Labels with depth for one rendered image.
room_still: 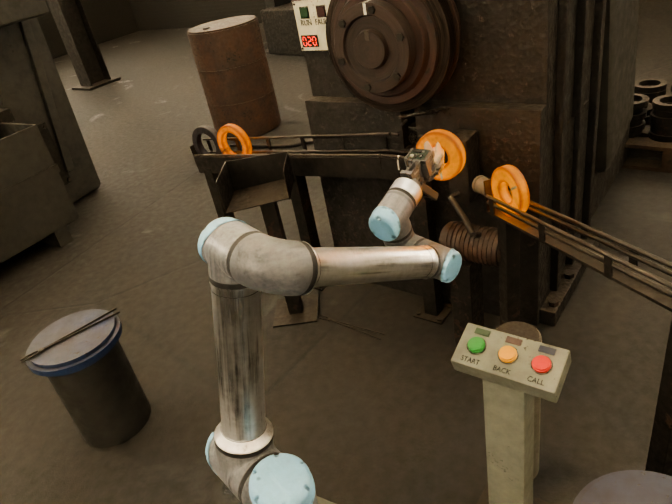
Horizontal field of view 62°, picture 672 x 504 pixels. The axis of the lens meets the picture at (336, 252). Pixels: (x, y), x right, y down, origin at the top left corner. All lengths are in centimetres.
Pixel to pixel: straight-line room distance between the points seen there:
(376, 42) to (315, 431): 130
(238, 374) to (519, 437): 68
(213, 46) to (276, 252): 370
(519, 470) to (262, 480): 63
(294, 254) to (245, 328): 24
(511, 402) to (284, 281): 61
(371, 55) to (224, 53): 291
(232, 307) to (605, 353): 146
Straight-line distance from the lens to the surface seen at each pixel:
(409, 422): 202
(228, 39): 470
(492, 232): 192
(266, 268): 112
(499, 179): 179
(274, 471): 144
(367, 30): 189
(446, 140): 173
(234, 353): 132
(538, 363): 132
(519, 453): 152
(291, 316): 255
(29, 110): 436
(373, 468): 192
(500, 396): 140
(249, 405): 141
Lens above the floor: 152
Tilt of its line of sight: 31 degrees down
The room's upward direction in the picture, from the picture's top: 11 degrees counter-clockwise
